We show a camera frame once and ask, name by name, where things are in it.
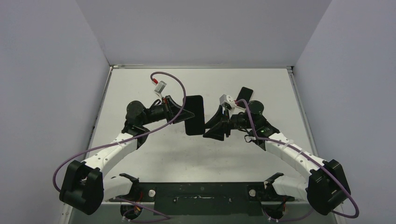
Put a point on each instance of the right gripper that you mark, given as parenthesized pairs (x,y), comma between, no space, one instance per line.
(229,122)

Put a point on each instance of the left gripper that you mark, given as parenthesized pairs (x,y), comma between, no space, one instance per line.
(171,109)

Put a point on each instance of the black phone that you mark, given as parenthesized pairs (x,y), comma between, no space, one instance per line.
(195,125)

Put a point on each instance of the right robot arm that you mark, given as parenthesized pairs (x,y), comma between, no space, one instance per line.
(322,184)

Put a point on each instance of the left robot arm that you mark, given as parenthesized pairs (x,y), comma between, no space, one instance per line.
(83,185)

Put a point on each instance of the phone in beige case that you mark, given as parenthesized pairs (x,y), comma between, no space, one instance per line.
(245,94)

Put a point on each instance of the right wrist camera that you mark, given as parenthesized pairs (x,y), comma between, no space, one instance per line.
(228,103)

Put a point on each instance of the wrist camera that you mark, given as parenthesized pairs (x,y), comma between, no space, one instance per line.
(228,103)
(159,86)

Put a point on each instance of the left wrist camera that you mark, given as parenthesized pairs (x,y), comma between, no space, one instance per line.
(159,86)

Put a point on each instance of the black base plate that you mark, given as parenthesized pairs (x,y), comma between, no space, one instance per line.
(206,198)

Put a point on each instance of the aluminium frame rail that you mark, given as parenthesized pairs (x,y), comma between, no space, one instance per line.
(66,214)

